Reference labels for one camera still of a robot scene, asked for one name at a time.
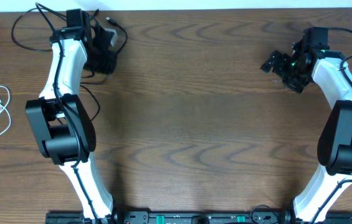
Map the thin black usb cable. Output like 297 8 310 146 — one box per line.
11 7 129 57

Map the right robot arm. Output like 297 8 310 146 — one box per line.
260 27 352 223

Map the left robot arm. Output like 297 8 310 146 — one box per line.
26 9 124 223

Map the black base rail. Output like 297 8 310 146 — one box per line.
44 210 352 224

